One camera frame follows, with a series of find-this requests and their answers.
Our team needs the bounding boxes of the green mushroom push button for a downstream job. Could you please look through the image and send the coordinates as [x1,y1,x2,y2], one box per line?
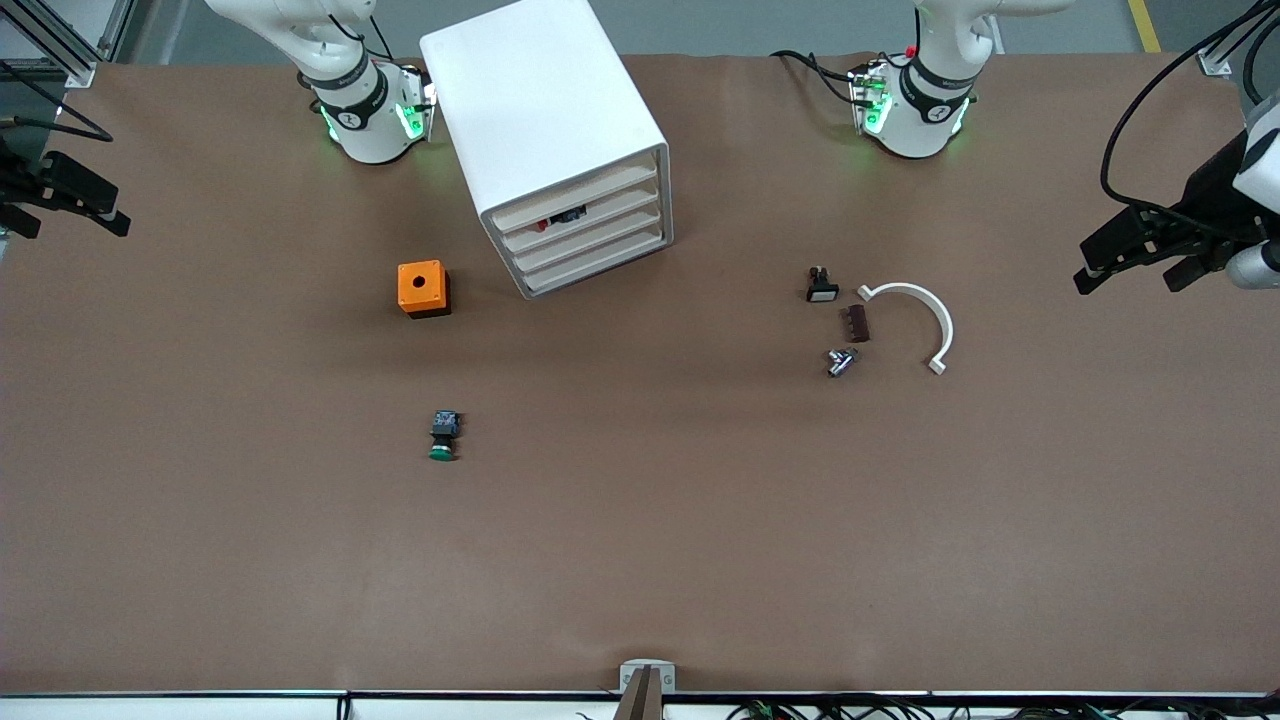
[428,410,463,463]

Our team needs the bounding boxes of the white plastic drawer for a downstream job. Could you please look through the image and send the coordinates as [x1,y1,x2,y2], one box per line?
[515,226,673,300]
[505,203,669,278]
[495,180,666,256]
[485,155,663,236]

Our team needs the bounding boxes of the white drawer cabinet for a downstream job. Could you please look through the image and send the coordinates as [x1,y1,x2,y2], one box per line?
[420,0,673,301]

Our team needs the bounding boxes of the white curved plastic arc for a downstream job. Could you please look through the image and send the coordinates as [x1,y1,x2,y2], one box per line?
[857,282,955,377]

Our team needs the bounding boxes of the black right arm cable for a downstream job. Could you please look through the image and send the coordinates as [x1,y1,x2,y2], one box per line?
[0,60,113,141]

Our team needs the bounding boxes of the aluminium frame post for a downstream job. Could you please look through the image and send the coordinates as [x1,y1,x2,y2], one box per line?
[1195,0,1280,79]
[0,0,136,89]

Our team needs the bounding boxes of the orange button enclosure box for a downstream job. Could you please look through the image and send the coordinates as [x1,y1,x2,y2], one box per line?
[397,260,451,319]

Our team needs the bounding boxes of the black right base cable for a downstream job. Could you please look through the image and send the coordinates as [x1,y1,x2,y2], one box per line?
[345,10,396,61]

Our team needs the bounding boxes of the black base cable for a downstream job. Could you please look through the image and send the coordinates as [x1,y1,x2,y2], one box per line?
[345,10,396,61]
[770,48,863,106]

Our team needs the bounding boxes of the black left base cable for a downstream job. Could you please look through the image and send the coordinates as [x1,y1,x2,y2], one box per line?
[770,48,863,106]

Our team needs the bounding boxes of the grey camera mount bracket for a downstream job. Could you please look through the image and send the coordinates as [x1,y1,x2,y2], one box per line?
[618,658,677,720]

